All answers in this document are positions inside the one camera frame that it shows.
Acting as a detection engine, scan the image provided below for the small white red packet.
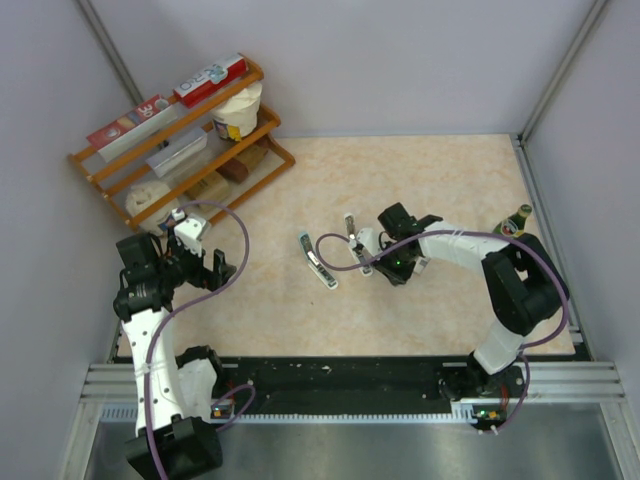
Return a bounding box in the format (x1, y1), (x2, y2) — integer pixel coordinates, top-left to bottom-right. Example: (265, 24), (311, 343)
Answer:
(413, 257), (430, 275)

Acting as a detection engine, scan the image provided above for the white staple box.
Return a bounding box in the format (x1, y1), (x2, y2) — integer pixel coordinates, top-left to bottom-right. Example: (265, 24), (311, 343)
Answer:
(344, 213), (373, 277)

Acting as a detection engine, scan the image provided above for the light blue stapler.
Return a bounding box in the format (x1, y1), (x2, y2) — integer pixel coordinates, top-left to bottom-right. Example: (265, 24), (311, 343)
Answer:
(298, 232), (338, 290)

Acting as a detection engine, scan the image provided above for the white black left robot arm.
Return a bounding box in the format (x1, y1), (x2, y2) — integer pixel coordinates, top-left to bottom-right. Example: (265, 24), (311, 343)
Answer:
(113, 233), (236, 479)

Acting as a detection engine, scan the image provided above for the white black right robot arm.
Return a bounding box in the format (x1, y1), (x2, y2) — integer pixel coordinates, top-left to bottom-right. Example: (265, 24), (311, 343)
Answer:
(356, 203), (569, 396)

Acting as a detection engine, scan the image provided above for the brown cardboard box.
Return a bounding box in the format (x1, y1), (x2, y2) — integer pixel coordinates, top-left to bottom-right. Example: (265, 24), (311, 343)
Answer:
(185, 171), (231, 203)

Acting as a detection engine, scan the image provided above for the dark brown box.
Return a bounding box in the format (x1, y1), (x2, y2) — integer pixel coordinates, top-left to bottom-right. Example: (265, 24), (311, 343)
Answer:
(216, 144), (267, 184)

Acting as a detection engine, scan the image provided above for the silver foil box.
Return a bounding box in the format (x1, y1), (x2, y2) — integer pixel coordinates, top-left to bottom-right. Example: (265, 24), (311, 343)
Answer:
(146, 127), (208, 178)

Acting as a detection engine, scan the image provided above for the green glass bottle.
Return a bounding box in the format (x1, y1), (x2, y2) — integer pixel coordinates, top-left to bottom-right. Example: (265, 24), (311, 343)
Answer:
(493, 204), (533, 238)

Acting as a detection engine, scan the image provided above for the orange wooden shelf rack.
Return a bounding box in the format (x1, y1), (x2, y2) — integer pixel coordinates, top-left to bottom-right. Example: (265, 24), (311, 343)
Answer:
(69, 54), (295, 232)

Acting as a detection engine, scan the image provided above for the red white wrap box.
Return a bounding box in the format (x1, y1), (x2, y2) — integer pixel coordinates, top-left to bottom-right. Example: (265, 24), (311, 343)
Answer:
(86, 95), (178, 162)

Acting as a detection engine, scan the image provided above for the red white foil box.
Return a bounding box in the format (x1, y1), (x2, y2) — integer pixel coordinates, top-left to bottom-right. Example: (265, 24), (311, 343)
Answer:
(173, 53), (248, 108)

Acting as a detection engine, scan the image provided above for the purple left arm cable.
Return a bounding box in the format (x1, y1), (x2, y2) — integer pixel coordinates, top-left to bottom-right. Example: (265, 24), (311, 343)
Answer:
(143, 200), (257, 480)

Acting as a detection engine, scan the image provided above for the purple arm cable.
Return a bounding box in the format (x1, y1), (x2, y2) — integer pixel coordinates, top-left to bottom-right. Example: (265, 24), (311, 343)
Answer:
(315, 229), (571, 435)
(143, 200), (257, 480)

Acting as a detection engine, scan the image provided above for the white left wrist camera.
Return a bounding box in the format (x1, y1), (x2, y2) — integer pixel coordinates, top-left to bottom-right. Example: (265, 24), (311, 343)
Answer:
(171, 208), (210, 257)

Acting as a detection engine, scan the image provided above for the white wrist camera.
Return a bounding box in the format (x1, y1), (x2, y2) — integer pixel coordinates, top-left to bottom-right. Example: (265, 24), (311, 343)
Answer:
(171, 208), (210, 257)
(356, 227), (382, 259)

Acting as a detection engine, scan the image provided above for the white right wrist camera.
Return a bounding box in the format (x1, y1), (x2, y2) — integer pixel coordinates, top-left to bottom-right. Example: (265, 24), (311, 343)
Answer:
(356, 227), (382, 259)

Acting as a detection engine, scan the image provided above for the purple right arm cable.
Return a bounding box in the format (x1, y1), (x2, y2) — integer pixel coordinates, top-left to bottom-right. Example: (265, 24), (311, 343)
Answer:
(315, 229), (571, 435)

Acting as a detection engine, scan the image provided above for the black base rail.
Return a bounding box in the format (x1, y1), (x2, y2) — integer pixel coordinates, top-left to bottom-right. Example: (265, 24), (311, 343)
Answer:
(215, 356), (524, 415)

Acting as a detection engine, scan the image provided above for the grey slotted cable duct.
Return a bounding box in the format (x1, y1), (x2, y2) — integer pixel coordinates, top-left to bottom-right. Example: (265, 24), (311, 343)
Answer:
(99, 398), (506, 425)

